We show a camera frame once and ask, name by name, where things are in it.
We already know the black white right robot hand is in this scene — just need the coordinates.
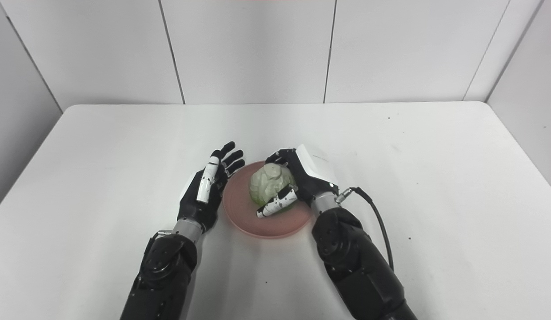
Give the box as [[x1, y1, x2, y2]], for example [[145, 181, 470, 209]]
[[256, 144, 340, 219]]

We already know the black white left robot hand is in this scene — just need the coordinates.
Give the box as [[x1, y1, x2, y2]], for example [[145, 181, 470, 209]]
[[177, 141, 246, 234]]

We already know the green white toy cabbage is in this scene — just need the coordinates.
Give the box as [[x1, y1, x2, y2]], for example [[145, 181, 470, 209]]
[[249, 163, 298, 209]]

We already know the pink round plate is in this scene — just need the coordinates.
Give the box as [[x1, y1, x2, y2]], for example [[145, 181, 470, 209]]
[[223, 161, 313, 239]]

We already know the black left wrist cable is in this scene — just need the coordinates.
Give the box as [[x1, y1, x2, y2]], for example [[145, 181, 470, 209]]
[[144, 230, 173, 258]]

